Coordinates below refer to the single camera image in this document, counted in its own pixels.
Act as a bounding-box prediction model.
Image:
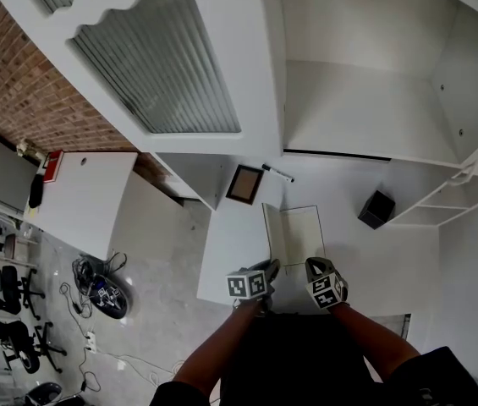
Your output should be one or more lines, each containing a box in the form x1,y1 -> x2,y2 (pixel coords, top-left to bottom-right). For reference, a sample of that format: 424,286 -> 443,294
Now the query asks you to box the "small wooden stool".
3,233 -> 39,268

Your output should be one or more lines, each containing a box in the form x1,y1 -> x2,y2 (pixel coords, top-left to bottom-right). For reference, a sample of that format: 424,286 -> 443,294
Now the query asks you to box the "small potted plant decoration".
15,138 -> 49,160

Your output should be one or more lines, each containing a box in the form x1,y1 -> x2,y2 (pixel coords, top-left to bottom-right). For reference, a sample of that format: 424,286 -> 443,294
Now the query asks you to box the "person's black clothing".
149,310 -> 478,406

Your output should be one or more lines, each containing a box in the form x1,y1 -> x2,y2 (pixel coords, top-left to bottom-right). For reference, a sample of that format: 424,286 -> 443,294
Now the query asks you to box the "white coiled cable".
94,348 -> 184,387

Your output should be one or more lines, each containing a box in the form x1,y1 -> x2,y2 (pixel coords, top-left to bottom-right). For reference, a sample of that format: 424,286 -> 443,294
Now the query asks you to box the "small white desk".
22,150 -> 189,262

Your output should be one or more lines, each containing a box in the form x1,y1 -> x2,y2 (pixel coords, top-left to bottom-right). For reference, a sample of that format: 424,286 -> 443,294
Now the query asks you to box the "red book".
42,150 -> 64,184

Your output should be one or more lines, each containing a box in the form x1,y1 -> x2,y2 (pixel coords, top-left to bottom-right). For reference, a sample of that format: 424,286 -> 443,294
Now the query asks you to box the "black square pen holder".
357,189 -> 396,231

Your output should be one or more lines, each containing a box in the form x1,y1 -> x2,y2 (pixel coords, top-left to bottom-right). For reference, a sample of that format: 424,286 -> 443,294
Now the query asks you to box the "person's left forearm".
173,298 -> 265,392

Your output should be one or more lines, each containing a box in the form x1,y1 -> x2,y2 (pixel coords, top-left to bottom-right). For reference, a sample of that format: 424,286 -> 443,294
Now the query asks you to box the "black pouch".
28,174 -> 45,210

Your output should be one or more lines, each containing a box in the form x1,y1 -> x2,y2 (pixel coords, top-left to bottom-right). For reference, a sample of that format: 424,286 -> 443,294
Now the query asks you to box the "black and white marker pen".
261,163 -> 295,184

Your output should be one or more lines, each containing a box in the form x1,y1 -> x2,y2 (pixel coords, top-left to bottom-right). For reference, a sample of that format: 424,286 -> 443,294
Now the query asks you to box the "person's right forearm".
330,302 -> 421,382

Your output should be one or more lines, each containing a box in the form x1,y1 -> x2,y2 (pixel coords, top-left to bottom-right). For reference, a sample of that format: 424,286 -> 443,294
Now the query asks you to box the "dark picture frame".
225,163 -> 265,206

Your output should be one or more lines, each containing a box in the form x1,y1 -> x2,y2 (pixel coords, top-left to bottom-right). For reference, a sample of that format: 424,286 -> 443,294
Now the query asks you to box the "cream paged notebook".
261,203 -> 327,269

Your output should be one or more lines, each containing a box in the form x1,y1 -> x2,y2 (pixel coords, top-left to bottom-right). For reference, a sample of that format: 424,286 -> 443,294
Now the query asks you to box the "black office chair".
0,265 -> 47,321
5,321 -> 69,375

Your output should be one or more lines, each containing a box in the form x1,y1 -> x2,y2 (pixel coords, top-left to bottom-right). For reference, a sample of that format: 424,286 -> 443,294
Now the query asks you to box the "round black device with cables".
72,256 -> 131,321

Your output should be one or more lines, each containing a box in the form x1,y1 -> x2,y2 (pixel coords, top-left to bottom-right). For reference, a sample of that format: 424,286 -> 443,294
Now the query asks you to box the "white desk with hutch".
0,0 -> 478,346

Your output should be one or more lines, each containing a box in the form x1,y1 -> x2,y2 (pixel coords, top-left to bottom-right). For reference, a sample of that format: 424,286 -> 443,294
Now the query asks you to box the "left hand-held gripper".
226,259 -> 281,316

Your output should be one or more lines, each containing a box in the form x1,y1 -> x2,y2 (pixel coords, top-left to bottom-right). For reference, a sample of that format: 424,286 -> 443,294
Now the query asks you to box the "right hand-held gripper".
304,257 -> 349,314

